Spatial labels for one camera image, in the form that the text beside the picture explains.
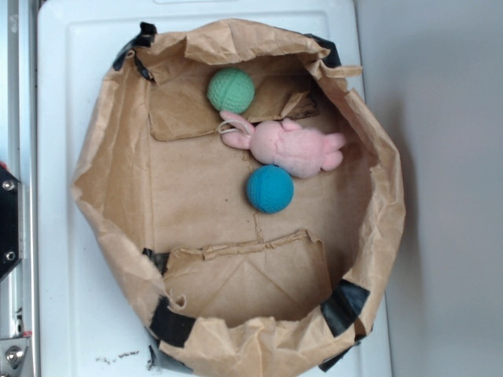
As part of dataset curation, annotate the green foam ball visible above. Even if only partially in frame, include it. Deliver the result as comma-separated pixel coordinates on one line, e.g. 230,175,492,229
207,68,255,114

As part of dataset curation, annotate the blue foam ball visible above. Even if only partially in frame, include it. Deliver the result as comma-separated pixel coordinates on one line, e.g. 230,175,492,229
246,165,294,214

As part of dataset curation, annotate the pink plush bunny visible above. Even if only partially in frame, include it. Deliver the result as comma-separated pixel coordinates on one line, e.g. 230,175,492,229
218,111,346,178

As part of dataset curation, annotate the brown paper bag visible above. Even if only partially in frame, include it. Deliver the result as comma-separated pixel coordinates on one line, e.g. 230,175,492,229
72,19,406,376

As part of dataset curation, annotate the white plastic tray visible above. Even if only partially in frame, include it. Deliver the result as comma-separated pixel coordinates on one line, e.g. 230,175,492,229
35,0,395,377

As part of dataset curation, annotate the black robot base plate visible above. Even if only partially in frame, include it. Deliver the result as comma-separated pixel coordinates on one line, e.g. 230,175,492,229
0,163,20,281

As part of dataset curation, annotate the aluminium frame rail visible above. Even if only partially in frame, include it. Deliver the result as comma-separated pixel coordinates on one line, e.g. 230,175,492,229
1,1,41,376

